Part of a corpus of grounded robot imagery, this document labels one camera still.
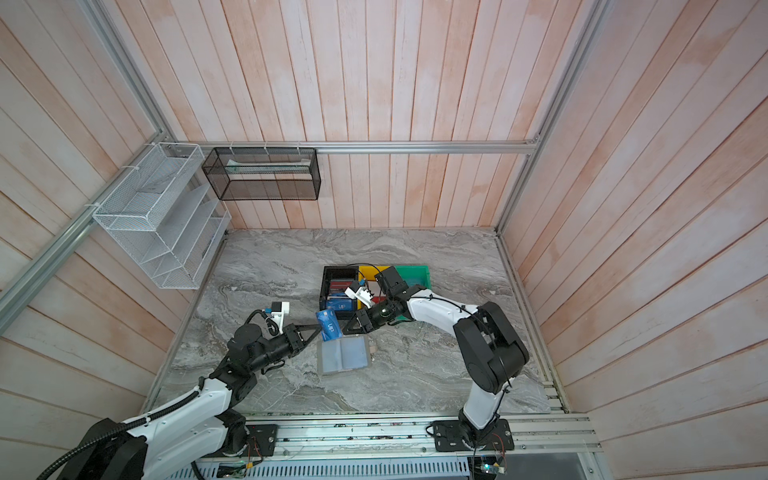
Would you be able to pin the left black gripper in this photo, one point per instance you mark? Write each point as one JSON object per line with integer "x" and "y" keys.
{"x": 295, "y": 338}

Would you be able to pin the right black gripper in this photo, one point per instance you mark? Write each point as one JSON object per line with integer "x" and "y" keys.
{"x": 364, "y": 318}

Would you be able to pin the blue credit card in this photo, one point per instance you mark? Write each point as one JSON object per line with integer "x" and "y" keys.
{"x": 330, "y": 327}

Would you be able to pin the grey card holder wallet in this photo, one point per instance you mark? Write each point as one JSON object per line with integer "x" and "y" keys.
{"x": 343, "y": 354}

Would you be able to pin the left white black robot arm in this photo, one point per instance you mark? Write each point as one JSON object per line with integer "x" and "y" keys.
{"x": 200, "y": 422}

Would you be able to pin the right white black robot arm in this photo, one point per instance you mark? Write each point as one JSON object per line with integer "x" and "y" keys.
{"x": 492, "y": 350}

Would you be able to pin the blue card in black bin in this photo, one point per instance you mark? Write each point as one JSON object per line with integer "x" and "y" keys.
{"x": 340, "y": 304}

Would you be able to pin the yellow plastic bin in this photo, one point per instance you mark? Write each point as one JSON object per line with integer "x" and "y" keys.
{"x": 367, "y": 278}

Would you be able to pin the black plastic bin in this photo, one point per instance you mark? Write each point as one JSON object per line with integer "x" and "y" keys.
{"x": 337, "y": 272}

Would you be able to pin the green plastic bin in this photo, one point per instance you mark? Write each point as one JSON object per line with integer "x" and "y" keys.
{"x": 415, "y": 275}

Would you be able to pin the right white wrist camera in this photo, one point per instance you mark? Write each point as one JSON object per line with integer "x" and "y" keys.
{"x": 360, "y": 292}

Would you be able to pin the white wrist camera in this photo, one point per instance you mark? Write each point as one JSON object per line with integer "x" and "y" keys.
{"x": 276, "y": 316}
{"x": 360, "y": 292}

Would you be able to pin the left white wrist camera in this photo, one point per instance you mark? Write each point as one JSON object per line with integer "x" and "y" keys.
{"x": 276, "y": 316}

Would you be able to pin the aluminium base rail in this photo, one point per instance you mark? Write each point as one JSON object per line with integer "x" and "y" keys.
{"x": 310, "y": 437}

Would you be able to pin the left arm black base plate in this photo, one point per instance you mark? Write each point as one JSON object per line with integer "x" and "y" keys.
{"x": 255, "y": 440}

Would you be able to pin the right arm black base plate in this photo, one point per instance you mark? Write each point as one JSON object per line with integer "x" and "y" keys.
{"x": 460, "y": 435}

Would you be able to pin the black wire mesh basket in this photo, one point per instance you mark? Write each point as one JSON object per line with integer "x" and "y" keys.
{"x": 263, "y": 173}

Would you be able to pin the white wire mesh shelf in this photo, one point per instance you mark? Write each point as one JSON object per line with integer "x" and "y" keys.
{"x": 164, "y": 218}

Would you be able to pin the horizontal aluminium wall rail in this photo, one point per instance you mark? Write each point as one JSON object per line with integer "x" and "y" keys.
{"x": 383, "y": 147}

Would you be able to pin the left aluminium wall rail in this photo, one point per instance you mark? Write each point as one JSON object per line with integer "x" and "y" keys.
{"x": 28, "y": 283}

